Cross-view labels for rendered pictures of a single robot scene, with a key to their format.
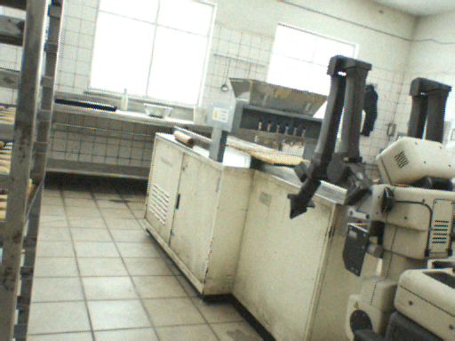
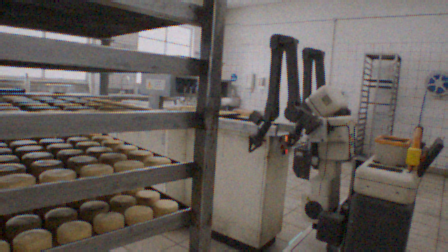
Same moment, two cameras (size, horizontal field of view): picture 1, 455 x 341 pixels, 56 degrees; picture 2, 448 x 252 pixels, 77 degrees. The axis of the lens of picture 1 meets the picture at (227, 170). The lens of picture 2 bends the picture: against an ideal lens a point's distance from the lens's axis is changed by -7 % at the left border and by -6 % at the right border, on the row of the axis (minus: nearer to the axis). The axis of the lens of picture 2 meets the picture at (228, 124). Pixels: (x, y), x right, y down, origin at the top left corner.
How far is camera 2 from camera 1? 0.62 m
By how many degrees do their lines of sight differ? 26
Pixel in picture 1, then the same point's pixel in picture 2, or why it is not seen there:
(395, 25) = not seen: hidden behind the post
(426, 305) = (378, 184)
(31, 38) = (218, 24)
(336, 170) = (292, 113)
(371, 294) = (318, 189)
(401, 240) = (332, 150)
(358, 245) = (305, 160)
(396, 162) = (323, 102)
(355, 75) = (293, 47)
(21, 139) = (212, 125)
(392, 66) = not seen: hidden behind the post
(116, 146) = not seen: hidden behind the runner
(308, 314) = (259, 214)
